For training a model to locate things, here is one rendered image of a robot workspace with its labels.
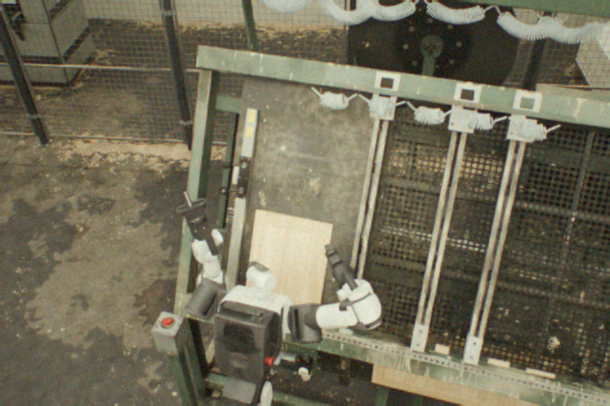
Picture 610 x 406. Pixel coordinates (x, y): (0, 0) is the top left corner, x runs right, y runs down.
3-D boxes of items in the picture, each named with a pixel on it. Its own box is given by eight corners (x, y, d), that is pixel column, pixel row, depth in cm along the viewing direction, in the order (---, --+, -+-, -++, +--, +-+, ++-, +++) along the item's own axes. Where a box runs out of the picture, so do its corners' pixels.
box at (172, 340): (157, 352, 281) (150, 330, 269) (168, 333, 290) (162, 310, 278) (179, 357, 279) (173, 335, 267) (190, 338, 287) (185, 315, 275)
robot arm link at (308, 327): (317, 336, 215) (294, 339, 225) (335, 336, 221) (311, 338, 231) (315, 305, 218) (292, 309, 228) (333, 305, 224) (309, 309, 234)
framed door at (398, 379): (372, 378, 326) (371, 381, 324) (379, 318, 289) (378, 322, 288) (538, 419, 306) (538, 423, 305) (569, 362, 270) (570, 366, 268)
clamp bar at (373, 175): (337, 326, 276) (327, 345, 253) (379, 72, 254) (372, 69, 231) (358, 331, 274) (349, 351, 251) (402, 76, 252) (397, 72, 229)
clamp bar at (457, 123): (407, 342, 269) (402, 363, 246) (457, 84, 247) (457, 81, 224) (428, 347, 267) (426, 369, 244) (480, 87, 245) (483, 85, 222)
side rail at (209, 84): (185, 285, 300) (175, 292, 289) (210, 70, 279) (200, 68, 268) (195, 288, 298) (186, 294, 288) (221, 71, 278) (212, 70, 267)
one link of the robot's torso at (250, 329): (275, 402, 220) (284, 320, 208) (193, 379, 227) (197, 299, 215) (297, 359, 247) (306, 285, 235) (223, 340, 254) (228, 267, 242)
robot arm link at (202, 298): (209, 313, 245) (204, 316, 231) (190, 302, 245) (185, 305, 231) (223, 289, 246) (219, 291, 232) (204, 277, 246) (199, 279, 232)
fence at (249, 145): (226, 299, 289) (222, 302, 285) (250, 108, 271) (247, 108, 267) (234, 302, 287) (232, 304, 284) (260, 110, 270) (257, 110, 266)
